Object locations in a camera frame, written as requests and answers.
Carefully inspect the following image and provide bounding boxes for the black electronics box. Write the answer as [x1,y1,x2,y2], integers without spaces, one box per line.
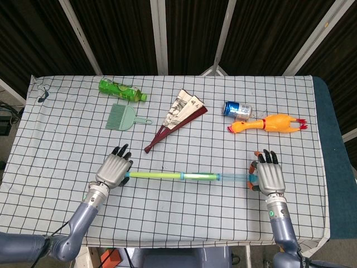
[0,103,23,136]

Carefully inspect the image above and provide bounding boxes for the yellow rubber chicken toy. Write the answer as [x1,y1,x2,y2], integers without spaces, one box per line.
[227,113,309,135]

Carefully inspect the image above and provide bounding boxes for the white black-grid tablecloth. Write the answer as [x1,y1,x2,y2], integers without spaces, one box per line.
[0,74,331,260]

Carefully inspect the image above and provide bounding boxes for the paper folding fan, maroon ribs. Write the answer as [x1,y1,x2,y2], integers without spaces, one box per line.
[144,89,209,154]

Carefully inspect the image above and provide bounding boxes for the green and blue plastic tube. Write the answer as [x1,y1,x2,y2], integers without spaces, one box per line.
[124,171,259,183]

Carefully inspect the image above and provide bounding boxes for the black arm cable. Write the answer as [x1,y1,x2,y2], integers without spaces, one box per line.
[32,220,71,268]

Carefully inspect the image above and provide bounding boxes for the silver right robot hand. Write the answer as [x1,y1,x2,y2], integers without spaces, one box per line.
[247,149,286,195]

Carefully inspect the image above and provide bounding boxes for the green plastic drink bottle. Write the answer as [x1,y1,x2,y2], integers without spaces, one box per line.
[99,78,148,102]

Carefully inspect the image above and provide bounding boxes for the orange box under table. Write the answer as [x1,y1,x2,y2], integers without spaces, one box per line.
[100,248,120,268]

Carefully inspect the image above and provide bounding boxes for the dark teal padded table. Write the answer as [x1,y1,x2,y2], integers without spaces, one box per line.
[311,76,357,241]

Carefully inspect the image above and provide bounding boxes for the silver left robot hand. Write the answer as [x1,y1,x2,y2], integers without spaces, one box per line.
[95,144,134,190]

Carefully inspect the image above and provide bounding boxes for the white screen frame post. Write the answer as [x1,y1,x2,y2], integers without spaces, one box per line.
[149,0,169,75]
[57,0,103,76]
[200,0,238,77]
[282,0,346,76]

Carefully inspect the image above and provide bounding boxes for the blue and silver drink can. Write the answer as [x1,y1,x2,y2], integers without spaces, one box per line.
[222,100,253,120]

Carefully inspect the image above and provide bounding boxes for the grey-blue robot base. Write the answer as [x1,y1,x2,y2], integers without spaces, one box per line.
[138,247,233,268]

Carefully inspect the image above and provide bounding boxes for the green plastic comb brush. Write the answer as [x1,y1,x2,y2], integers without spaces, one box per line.
[105,103,153,131]

